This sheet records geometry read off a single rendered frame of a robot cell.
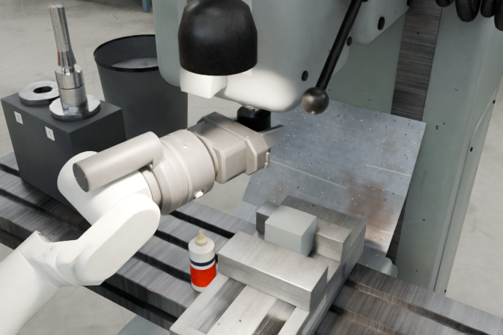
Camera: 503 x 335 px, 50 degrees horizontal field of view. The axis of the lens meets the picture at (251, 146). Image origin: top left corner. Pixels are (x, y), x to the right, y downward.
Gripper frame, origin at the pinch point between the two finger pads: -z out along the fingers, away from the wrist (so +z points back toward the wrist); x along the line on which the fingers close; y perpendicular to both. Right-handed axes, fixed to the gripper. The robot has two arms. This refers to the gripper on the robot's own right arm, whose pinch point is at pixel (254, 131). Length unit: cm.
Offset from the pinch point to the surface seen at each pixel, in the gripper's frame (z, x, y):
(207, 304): 13.9, -5.0, 20.0
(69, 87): 8.7, 37.4, 2.8
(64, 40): 7.6, 38.2, -5.3
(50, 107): 11.3, 41.3, 7.1
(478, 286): -128, 2, 124
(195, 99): -155, 215, 124
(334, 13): -4.1, -9.2, -18.0
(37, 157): 14, 45, 18
